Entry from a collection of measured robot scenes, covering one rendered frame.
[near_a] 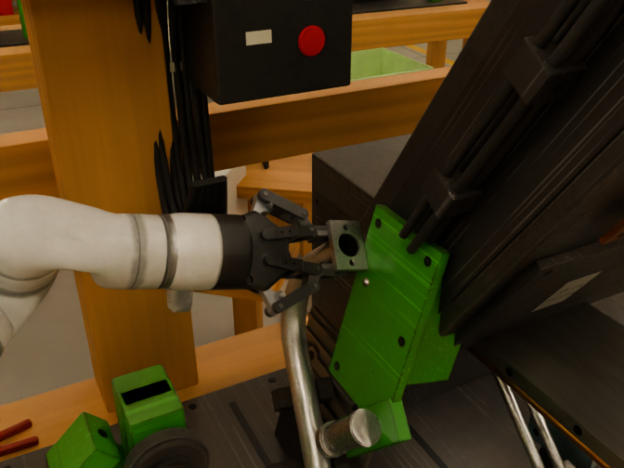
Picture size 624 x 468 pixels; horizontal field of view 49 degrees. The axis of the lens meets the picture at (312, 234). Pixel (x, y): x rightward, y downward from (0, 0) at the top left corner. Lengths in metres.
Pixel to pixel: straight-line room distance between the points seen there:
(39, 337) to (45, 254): 2.24
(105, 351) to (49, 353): 1.72
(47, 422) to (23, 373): 1.58
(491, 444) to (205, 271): 0.51
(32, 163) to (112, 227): 0.36
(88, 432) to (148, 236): 0.18
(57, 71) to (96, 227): 0.27
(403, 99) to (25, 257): 0.73
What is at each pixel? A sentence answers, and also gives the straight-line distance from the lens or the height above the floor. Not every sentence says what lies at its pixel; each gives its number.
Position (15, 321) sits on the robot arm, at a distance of 0.62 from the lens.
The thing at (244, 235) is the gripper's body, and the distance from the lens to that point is 0.66.
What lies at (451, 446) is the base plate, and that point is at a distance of 0.98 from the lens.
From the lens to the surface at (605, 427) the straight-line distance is 0.71.
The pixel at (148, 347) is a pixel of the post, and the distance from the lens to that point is 1.02.
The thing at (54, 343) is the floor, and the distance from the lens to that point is 2.77.
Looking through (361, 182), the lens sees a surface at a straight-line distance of 0.85.
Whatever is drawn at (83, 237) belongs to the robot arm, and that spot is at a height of 1.31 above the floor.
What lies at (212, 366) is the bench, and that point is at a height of 0.88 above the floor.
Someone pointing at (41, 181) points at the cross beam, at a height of 1.22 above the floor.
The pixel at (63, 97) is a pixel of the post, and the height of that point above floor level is 1.35.
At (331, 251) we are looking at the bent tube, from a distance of 0.72.
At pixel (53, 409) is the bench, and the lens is 1.11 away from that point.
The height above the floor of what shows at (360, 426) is 1.09.
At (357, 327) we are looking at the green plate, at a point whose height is 1.15.
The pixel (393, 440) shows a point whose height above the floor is 1.08.
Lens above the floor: 1.59
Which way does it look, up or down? 29 degrees down
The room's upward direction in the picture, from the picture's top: straight up
